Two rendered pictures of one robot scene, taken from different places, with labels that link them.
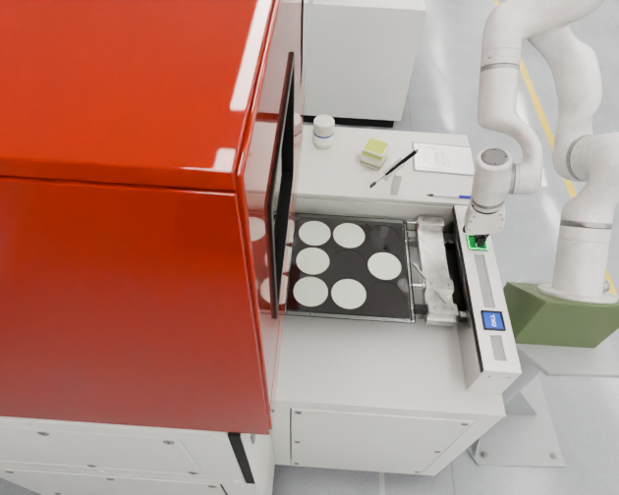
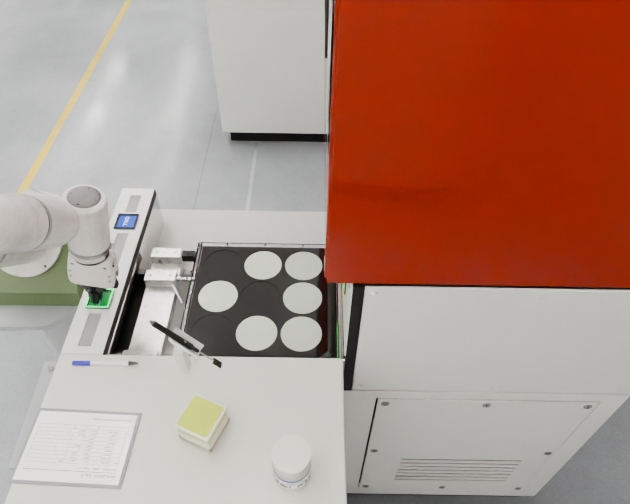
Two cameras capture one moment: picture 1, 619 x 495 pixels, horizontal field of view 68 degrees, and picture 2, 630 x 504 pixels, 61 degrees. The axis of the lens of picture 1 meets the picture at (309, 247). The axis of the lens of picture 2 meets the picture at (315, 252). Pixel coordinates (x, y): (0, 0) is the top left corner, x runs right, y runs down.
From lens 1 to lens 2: 1.64 m
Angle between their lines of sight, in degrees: 79
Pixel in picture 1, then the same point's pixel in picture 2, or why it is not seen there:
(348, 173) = (250, 401)
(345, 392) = (270, 218)
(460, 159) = (48, 444)
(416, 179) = (143, 396)
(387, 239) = (206, 330)
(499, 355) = (134, 199)
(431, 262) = (157, 311)
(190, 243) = not seen: outside the picture
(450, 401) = (181, 216)
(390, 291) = (217, 269)
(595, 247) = not seen: outside the picture
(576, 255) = not seen: hidden behind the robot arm
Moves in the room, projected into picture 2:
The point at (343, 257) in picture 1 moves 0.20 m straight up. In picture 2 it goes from (266, 303) to (261, 250)
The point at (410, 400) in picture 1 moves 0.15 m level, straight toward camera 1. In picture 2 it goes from (215, 215) to (245, 189)
